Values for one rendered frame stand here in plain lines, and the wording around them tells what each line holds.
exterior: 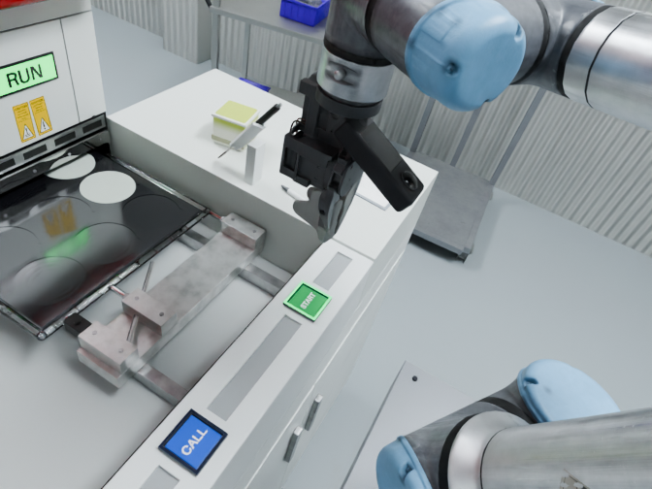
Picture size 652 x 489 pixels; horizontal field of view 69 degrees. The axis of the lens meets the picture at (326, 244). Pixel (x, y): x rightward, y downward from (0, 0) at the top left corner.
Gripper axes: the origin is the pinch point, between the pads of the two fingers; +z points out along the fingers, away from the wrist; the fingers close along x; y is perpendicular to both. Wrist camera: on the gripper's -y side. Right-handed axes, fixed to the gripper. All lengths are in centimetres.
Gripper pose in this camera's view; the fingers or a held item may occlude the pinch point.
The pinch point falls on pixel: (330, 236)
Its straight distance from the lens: 62.5
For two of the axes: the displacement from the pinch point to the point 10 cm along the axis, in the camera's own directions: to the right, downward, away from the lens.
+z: -1.9, 7.0, 6.8
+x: -4.8, 5.4, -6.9
